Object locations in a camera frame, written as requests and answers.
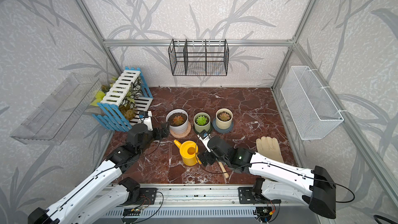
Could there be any yellow watering can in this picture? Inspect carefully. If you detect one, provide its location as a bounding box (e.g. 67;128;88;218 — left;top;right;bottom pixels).
174;140;201;167

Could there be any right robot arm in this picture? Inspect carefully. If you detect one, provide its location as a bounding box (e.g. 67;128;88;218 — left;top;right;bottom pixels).
198;132;336;219

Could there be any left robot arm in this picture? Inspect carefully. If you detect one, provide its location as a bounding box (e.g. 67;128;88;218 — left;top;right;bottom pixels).
28;123;170;224

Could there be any white pot red succulent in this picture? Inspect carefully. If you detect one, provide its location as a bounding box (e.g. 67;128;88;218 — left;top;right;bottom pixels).
166;109;189;134

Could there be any cream pot pink succulent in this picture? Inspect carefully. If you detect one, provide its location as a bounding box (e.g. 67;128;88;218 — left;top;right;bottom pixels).
216;108;233;130

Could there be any green pot green succulent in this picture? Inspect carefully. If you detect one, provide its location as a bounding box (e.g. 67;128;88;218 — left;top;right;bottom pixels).
194;112;211;134

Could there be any blue saucer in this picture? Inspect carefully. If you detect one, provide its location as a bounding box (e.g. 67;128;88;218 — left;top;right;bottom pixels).
212;119;234;134

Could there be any tan wooden saucer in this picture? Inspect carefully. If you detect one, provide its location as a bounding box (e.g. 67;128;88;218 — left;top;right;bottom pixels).
170;123;192;139

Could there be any dark green saucer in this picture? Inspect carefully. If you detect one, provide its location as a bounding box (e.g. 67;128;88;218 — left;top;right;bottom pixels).
193;125;214;137

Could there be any beige gardening glove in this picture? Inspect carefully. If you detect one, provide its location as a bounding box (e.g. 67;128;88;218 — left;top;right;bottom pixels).
256;136;284;163

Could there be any blue white fence planter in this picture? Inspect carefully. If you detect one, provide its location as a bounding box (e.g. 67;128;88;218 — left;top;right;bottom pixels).
91;67;153;132

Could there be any white mesh basket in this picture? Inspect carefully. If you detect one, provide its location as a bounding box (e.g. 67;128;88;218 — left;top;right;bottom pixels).
281;66;344;140

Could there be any clear plastic shelf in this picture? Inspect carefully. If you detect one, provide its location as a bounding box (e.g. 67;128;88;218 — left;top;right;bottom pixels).
10;73;101;145

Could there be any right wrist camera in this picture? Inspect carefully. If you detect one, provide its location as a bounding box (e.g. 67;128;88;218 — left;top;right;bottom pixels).
198;130;212;152

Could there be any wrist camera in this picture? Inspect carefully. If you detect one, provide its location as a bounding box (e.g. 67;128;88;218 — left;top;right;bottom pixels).
138;111;153;131
198;130;212;152

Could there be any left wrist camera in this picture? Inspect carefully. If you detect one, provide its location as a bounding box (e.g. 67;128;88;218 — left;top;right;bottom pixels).
138;111;153;131

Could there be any green rake wooden handle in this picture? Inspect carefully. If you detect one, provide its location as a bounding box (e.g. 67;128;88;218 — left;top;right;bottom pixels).
218;161;229;179

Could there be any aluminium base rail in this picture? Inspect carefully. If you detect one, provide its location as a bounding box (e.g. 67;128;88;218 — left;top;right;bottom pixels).
64;183;327;208

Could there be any left arm base cable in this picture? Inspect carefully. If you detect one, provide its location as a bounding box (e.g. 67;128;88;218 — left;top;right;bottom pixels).
121;192;164;224

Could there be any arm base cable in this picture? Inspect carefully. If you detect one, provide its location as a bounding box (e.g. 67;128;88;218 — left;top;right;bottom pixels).
121;192;164;224
255;203;280;224

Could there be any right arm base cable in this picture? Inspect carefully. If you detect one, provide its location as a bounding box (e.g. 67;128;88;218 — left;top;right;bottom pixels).
255;203;280;224

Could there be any black wire basket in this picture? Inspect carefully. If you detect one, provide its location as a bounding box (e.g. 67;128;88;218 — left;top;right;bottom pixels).
168;39;230;77

